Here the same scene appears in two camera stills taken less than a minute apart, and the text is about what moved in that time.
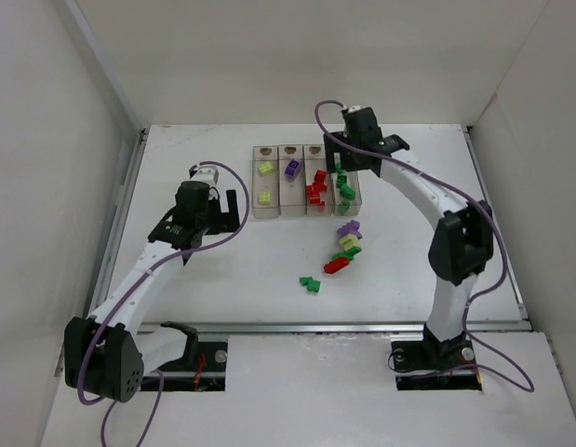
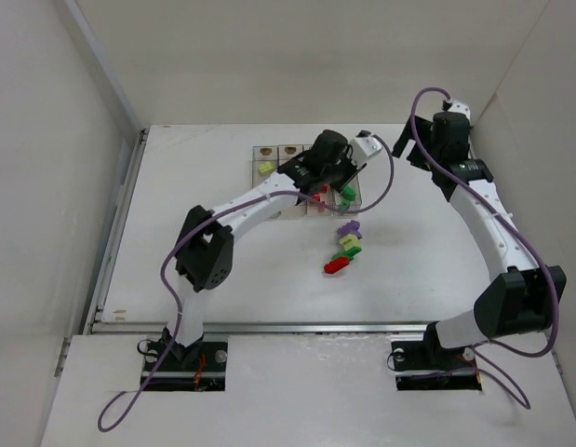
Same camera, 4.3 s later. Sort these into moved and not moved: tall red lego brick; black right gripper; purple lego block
Moved: black right gripper
Not moved: purple lego block; tall red lego brick
